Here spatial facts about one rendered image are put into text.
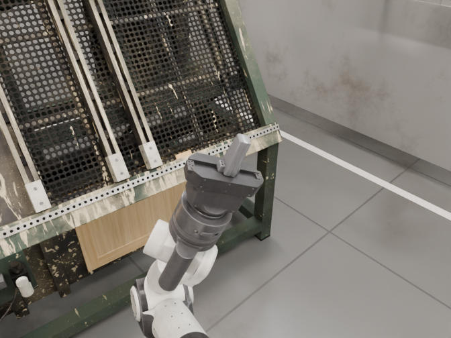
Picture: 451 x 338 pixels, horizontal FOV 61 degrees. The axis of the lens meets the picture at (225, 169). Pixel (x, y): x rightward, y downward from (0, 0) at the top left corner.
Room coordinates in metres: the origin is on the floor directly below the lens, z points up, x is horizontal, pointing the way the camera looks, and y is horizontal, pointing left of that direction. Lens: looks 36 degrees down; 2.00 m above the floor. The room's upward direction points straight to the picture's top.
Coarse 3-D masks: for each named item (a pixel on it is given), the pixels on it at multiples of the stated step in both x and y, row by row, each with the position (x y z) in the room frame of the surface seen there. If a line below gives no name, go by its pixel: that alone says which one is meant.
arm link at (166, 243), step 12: (156, 228) 0.48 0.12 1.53; (168, 228) 0.46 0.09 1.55; (156, 240) 0.46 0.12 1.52; (168, 240) 0.46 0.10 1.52; (180, 240) 0.44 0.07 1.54; (192, 240) 0.43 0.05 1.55; (216, 240) 0.45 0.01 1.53; (144, 252) 0.46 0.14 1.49; (156, 252) 0.45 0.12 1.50; (168, 252) 0.45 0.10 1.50; (180, 252) 0.41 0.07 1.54; (192, 252) 0.42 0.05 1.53; (204, 252) 0.45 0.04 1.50; (168, 264) 0.42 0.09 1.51; (180, 264) 0.41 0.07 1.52; (192, 264) 0.44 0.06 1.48; (168, 276) 0.41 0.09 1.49; (180, 276) 0.41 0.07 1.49; (168, 288) 0.41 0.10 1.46
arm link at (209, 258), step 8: (216, 248) 0.47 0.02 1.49; (208, 256) 0.45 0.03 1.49; (160, 264) 0.50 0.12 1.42; (200, 264) 0.44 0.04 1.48; (208, 264) 0.44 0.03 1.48; (160, 272) 0.49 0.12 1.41; (200, 272) 0.44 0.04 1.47; (208, 272) 0.44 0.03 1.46; (184, 280) 0.47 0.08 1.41; (192, 280) 0.45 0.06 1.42; (200, 280) 0.45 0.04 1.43
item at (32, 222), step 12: (264, 132) 1.92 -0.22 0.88; (228, 144) 1.77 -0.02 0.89; (168, 168) 1.55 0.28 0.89; (132, 180) 1.44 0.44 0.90; (144, 180) 1.47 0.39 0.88; (108, 192) 1.37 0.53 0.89; (72, 204) 1.28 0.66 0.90; (84, 204) 1.29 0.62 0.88; (48, 216) 1.21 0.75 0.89; (12, 228) 1.13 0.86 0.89; (24, 228) 1.15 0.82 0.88
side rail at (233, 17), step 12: (228, 0) 2.29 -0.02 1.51; (228, 12) 2.25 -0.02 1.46; (240, 12) 2.29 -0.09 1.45; (228, 24) 2.25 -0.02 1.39; (240, 24) 2.25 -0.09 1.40; (240, 36) 2.20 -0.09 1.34; (240, 48) 2.16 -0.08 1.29; (240, 60) 2.16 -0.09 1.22; (252, 60) 2.15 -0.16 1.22; (252, 72) 2.11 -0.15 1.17; (252, 84) 2.07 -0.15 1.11; (252, 96) 2.06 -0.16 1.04; (264, 96) 2.06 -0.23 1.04; (264, 108) 2.01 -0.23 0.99; (264, 120) 1.97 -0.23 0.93
